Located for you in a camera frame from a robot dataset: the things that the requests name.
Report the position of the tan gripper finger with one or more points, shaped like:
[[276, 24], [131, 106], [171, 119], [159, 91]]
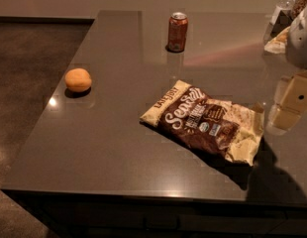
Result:
[[291, 93], [280, 120]]

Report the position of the brown chip bag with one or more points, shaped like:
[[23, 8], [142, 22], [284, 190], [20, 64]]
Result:
[[199, 122]]

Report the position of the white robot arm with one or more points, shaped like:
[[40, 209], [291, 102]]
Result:
[[296, 49]]

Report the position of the snack bag at edge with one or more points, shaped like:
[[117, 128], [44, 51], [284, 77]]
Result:
[[278, 44]]

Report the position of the clear plastic water bottle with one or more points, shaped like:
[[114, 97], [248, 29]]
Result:
[[279, 20]]

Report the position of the red soda can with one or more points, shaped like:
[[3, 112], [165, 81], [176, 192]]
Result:
[[177, 31]]

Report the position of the orange fruit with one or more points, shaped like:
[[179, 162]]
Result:
[[78, 80]]

